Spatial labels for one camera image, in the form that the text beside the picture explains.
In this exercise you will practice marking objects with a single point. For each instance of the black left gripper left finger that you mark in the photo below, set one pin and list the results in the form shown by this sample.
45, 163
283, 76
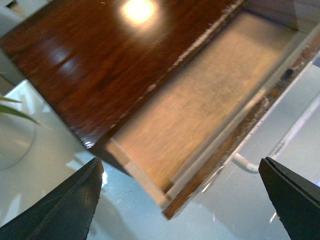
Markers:
65, 213

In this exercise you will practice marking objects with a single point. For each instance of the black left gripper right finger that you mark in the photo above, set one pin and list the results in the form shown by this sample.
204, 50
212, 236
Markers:
295, 199

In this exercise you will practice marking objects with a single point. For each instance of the white drawer handle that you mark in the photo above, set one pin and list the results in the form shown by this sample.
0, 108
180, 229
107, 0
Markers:
285, 140

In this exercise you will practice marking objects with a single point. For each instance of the wooden drawer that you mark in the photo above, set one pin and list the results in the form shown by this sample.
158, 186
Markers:
198, 118

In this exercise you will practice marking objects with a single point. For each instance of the dark wooden drawer cabinet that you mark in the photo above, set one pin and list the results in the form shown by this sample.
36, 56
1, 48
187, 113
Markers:
96, 67

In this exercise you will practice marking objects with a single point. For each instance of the white plant pot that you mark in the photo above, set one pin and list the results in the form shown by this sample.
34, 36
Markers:
16, 137

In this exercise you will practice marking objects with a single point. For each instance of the green potted plant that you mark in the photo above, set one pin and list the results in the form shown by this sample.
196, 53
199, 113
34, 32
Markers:
9, 106

